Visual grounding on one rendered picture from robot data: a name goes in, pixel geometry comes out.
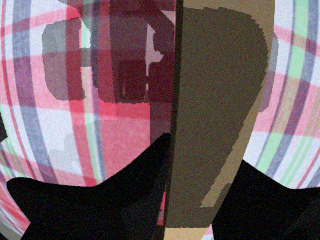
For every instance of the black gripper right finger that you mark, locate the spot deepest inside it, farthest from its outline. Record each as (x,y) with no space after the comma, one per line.
(258,208)

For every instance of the long brown wooden plank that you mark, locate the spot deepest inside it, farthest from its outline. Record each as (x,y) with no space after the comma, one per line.
(222,53)

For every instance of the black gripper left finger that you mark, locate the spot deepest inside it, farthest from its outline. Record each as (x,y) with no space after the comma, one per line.
(126,206)

